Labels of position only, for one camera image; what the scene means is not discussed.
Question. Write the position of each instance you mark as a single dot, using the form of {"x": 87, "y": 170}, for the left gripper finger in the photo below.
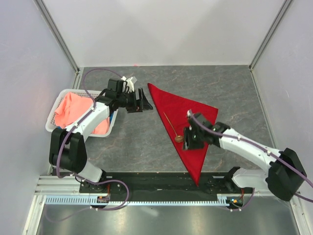
{"x": 145, "y": 106}
{"x": 142, "y": 96}

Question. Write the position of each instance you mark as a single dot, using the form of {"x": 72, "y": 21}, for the slotted cable duct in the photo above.
{"x": 97, "y": 201}

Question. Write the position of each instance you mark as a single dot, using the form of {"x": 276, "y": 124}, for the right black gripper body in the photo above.
{"x": 196, "y": 142}

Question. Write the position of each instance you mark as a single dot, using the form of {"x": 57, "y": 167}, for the blue cloth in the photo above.
{"x": 112, "y": 117}

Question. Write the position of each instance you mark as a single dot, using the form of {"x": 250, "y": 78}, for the copper spoon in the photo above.
{"x": 178, "y": 138}

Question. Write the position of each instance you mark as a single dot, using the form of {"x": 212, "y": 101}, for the white plastic basket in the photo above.
{"x": 71, "y": 101}

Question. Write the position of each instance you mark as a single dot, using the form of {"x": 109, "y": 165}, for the pink cloth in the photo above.
{"x": 97, "y": 113}

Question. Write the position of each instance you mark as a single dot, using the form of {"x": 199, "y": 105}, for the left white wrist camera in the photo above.
{"x": 128, "y": 84}

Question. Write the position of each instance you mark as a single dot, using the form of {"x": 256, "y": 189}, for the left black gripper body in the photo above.
{"x": 129, "y": 101}

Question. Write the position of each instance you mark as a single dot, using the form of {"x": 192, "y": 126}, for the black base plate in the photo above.
{"x": 176, "y": 185}

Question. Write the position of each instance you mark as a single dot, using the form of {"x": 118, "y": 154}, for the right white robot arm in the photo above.
{"x": 279, "y": 171}

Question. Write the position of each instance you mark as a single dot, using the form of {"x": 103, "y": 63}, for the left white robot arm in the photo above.
{"x": 67, "y": 145}

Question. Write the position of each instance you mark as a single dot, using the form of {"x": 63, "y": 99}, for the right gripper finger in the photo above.
{"x": 185, "y": 143}
{"x": 187, "y": 131}

